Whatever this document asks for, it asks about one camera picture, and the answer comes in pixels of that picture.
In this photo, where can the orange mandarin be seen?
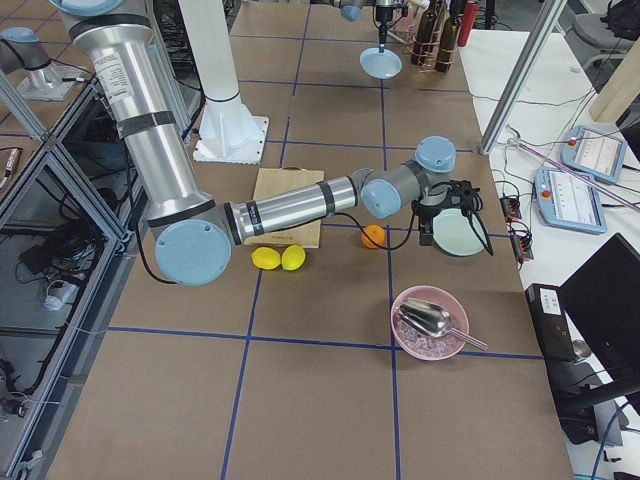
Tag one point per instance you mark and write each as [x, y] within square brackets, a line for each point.
[373, 236]

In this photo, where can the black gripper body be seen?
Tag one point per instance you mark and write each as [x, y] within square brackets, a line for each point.
[382, 20]
[425, 212]

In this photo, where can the black computer monitor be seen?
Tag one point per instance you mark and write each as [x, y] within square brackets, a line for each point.
[602, 300]

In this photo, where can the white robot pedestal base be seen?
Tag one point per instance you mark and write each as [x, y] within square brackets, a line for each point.
[228, 132]

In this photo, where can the metal ice scoop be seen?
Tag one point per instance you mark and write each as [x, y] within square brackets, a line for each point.
[432, 320]

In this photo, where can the teach pendant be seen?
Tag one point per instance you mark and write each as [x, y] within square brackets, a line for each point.
[569, 201]
[591, 151]

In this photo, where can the dark wine bottle lower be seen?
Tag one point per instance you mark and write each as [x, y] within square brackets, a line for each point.
[422, 40]

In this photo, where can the far teach pendant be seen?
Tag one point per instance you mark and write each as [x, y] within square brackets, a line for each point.
[591, 151]

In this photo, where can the copper wire wine rack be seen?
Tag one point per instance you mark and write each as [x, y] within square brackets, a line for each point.
[436, 36]

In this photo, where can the yellow lemon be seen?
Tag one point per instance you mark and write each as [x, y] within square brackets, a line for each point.
[293, 257]
[266, 258]

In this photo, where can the lower yellow lemon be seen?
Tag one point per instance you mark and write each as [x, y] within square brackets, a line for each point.
[266, 258]

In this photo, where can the bamboo cutting board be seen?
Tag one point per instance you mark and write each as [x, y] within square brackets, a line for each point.
[289, 215]

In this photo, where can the light green plate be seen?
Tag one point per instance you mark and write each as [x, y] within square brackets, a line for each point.
[453, 234]

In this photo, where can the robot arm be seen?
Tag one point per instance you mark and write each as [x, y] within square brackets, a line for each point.
[194, 235]
[351, 10]

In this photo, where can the clear fake ice cubes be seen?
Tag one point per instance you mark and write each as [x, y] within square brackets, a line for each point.
[421, 345]

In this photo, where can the light blue plate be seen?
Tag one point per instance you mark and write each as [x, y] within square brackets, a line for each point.
[381, 64]

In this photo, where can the upper yellow lemon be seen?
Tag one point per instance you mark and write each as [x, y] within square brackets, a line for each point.
[293, 257]

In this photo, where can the aluminium frame post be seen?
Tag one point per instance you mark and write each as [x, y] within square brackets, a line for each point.
[532, 48]

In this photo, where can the near teach pendant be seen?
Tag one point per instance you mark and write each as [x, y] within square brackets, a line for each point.
[569, 201]

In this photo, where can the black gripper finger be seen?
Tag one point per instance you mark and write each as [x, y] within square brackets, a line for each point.
[381, 37]
[426, 232]

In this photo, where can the pink bowl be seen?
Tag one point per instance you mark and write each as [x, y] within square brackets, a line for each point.
[437, 296]

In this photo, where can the black desktop box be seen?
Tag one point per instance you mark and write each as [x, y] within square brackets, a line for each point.
[569, 374]

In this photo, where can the dark wine bottle upper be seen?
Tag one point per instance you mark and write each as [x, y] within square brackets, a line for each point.
[448, 37]

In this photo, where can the dark wine bottle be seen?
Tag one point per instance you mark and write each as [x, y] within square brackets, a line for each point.
[422, 40]
[448, 37]

